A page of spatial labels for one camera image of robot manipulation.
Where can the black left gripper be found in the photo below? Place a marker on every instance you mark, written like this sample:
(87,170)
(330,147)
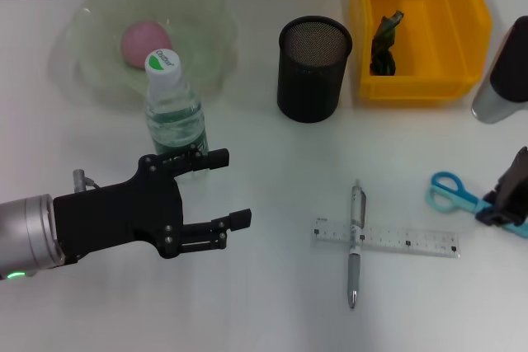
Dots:
(123,216)

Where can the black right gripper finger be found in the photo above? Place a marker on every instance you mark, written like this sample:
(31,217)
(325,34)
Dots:
(515,187)
(493,217)

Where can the blue teal scissors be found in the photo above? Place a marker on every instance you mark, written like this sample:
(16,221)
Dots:
(466,199)

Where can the clear green-label water bottle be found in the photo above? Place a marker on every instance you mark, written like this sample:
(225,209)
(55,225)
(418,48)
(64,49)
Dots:
(173,117)

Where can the transparent plastic ruler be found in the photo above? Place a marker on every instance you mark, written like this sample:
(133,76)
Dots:
(404,240)

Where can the grey white ballpoint pen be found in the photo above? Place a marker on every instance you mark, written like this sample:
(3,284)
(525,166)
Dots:
(354,269)

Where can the pink peach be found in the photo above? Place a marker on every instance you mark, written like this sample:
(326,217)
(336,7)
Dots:
(142,40)

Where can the green plastic wrapper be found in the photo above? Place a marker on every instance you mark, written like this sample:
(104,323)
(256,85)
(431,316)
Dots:
(383,51)

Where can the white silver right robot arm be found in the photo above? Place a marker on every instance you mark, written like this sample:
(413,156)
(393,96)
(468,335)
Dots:
(499,92)

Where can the black mesh pen holder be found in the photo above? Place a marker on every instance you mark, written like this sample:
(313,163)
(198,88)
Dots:
(309,92)

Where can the pale green glass fruit plate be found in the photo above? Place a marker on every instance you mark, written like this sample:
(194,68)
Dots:
(198,18)

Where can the yellow plastic bin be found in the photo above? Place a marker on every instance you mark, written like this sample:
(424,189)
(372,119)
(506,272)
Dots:
(412,88)

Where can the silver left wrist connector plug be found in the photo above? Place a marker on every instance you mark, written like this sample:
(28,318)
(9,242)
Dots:
(78,181)

